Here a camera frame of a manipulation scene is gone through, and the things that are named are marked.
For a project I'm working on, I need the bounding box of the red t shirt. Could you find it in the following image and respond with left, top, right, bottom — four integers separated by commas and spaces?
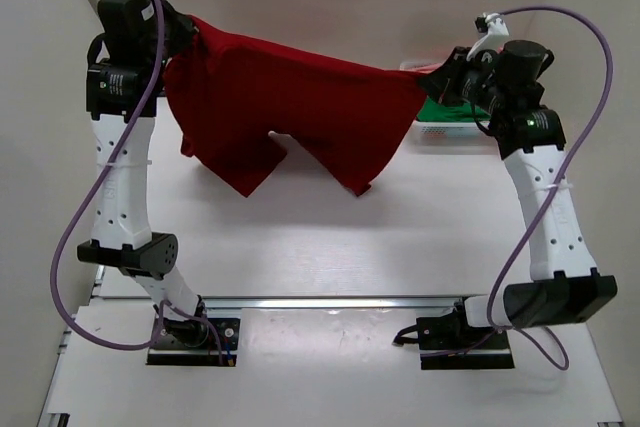
164, 19, 426, 197

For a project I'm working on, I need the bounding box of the pink t shirt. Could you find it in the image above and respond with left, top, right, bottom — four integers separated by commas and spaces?
399, 59, 442, 74

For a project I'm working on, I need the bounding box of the white plastic basket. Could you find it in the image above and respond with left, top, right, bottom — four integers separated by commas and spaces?
399, 59, 494, 141

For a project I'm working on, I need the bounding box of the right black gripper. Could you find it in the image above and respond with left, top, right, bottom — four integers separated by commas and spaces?
416, 49, 507, 116

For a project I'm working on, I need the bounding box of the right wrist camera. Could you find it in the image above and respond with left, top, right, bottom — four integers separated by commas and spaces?
467, 13, 510, 61

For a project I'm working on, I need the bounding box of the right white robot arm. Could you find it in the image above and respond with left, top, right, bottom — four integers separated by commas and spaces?
394, 40, 618, 354

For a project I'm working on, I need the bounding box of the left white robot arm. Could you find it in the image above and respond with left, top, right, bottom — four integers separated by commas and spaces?
77, 0, 209, 348

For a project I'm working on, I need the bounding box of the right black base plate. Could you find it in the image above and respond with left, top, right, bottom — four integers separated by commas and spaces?
416, 314, 515, 371

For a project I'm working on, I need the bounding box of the green t shirt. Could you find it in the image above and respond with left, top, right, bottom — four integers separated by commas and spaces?
416, 97, 490, 123

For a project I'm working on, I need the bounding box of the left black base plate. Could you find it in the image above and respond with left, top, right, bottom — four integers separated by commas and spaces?
146, 311, 241, 368

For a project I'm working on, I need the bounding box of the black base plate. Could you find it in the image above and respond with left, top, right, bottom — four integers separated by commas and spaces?
416, 314, 515, 371
146, 311, 241, 368

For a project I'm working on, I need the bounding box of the aluminium frame rail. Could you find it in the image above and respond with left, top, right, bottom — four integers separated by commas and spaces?
89, 295, 564, 311

